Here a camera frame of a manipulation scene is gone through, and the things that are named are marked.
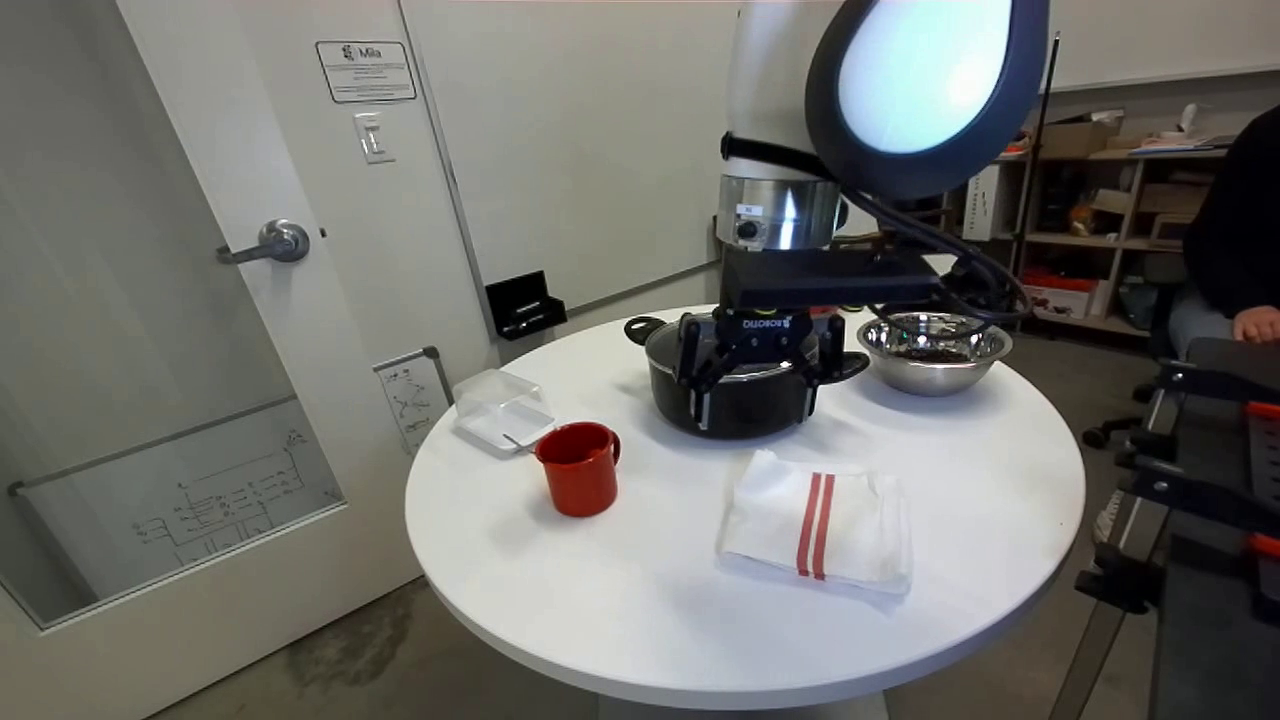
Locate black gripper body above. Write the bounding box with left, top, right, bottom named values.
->
left=710, top=299, right=820, bottom=361

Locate white towel with red stripes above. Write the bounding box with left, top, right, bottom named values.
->
left=710, top=445, right=915, bottom=606

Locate black cooking pot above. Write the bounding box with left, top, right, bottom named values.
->
left=621, top=303, right=876, bottom=445

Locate steel bowl of coffee beans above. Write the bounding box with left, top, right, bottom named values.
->
left=856, top=306, right=1020, bottom=401

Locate red mug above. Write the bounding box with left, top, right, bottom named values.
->
left=531, top=417, right=629, bottom=522

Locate clear plastic container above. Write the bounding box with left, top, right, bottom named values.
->
left=449, top=368, right=559, bottom=460

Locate small whiteboard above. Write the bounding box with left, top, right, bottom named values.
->
left=367, top=345, right=460, bottom=460

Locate black tripod pole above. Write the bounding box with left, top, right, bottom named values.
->
left=1003, top=31, right=1069, bottom=321

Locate wooden shelving unit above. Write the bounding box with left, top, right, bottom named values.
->
left=930, top=107, right=1265, bottom=345

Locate white door with glass panel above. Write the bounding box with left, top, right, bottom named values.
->
left=0, top=0, right=500, bottom=720

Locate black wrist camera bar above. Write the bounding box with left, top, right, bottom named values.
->
left=715, top=241, right=953, bottom=306

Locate black camera cable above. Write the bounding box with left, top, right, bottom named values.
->
left=715, top=128, right=1033, bottom=330

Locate white light switch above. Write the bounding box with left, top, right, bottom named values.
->
left=346, top=107, right=399, bottom=169

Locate silver door handle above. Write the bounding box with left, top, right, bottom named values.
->
left=216, top=214, right=315, bottom=267

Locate white wall sign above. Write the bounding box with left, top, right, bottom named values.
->
left=311, top=31, right=419, bottom=107

